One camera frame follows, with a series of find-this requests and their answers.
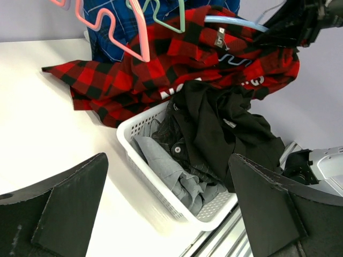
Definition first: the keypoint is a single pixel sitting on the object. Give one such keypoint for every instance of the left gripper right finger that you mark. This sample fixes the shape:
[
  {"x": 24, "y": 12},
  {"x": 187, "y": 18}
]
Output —
[{"x": 283, "y": 217}]

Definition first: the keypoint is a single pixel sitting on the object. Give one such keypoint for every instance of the blue plaid shirt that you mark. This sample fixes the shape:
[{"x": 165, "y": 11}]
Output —
[{"x": 126, "y": 26}]

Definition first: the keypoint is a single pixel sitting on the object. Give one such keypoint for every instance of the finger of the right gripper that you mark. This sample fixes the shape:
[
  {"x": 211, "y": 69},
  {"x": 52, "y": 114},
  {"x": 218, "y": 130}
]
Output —
[{"x": 295, "y": 24}]

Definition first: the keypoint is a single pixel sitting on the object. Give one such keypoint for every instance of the light blue hanger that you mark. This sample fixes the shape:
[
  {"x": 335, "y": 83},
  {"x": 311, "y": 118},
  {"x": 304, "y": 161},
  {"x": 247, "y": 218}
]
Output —
[{"x": 235, "y": 22}]

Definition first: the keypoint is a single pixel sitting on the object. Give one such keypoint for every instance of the pink hanger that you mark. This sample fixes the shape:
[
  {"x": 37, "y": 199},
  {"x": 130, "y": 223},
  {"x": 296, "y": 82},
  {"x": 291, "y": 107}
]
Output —
[{"x": 144, "y": 55}]

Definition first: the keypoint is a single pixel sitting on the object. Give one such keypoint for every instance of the white plastic basket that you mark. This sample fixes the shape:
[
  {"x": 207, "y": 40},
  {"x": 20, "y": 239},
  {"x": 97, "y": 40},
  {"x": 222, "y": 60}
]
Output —
[{"x": 212, "y": 213}]

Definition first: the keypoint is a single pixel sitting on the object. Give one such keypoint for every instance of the black plain shirt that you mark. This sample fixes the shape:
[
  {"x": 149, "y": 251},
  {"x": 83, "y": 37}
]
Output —
[{"x": 216, "y": 123}]

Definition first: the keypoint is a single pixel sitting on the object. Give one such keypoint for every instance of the red black plaid shirt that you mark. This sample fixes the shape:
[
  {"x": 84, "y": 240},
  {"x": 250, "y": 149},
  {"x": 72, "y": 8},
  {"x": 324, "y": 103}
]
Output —
[{"x": 222, "y": 55}]

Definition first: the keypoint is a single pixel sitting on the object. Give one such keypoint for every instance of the mint green hanger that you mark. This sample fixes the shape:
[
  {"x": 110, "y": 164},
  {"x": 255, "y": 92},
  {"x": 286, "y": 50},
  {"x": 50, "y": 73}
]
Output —
[{"x": 169, "y": 14}]

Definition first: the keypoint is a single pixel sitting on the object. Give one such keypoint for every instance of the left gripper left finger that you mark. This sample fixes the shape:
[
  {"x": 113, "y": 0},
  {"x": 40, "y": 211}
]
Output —
[{"x": 54, "y": 217}]

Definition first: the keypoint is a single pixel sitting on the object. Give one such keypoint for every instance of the aluminium rail base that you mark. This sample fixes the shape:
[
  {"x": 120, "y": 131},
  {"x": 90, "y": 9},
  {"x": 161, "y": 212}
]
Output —
[{"x": 228, "y": 239}]

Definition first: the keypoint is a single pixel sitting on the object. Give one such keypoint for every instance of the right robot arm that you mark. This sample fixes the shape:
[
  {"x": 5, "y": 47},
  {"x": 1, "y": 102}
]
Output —
[{"x": 320, "y": 169}]

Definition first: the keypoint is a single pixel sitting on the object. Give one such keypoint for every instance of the black pinstripe shirt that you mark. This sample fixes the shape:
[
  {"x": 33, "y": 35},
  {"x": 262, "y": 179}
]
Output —
[{"x": 171, "y": 138}]

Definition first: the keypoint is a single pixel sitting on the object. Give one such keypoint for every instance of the grey shirt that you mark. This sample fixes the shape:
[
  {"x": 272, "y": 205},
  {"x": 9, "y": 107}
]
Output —
[{"x": 188, "y": 188}]

